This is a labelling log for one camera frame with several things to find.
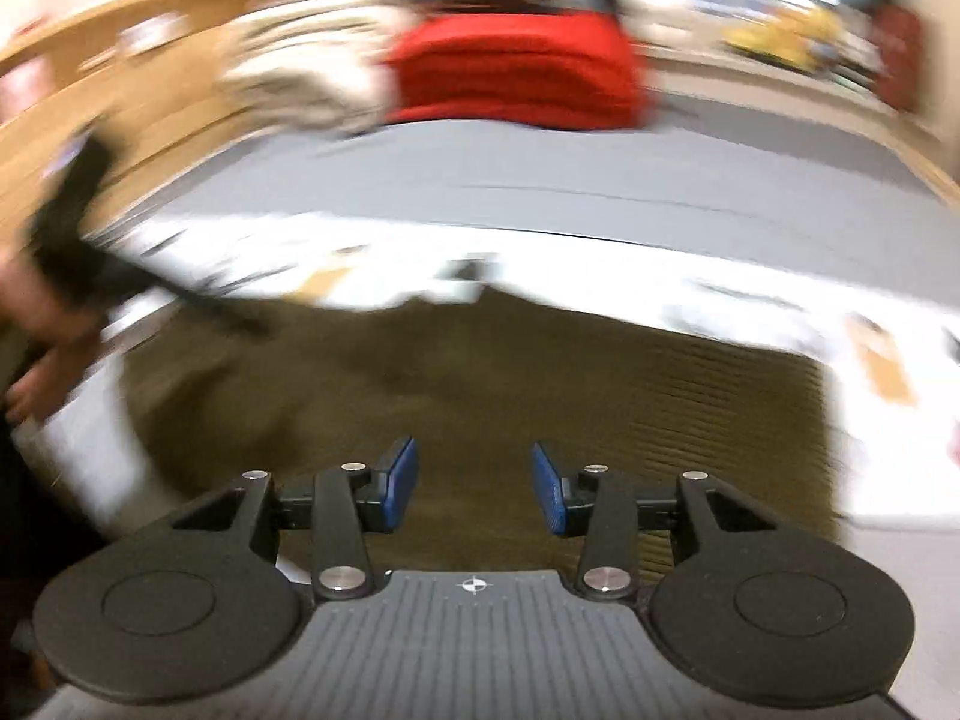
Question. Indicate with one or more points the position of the cream rolled blanket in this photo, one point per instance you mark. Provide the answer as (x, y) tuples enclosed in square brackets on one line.
[(307, 79)]

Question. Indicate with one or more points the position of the yellow bear plush toy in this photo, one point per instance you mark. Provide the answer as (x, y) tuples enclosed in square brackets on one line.
[(787, 37)]

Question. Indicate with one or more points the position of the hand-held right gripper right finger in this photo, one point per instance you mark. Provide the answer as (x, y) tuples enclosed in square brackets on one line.
[(550, 491)]

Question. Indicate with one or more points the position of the red folded blanket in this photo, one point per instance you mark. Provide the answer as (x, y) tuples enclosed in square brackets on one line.
[(517, 71)]

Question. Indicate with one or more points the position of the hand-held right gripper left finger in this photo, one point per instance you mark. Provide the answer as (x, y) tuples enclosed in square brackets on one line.
[(401, 484)]

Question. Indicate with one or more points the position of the wooden bed frame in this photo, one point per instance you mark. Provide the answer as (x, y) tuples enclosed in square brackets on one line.
[(112, 75)]

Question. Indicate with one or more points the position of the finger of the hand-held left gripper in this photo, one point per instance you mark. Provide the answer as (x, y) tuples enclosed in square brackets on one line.
[(210, 307)]

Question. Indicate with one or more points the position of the dark red cushion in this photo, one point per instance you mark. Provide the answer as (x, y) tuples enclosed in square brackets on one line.
[(898, 56)]

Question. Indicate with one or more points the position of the person's left hand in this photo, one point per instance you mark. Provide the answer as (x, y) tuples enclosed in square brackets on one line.
[(37, 300)]

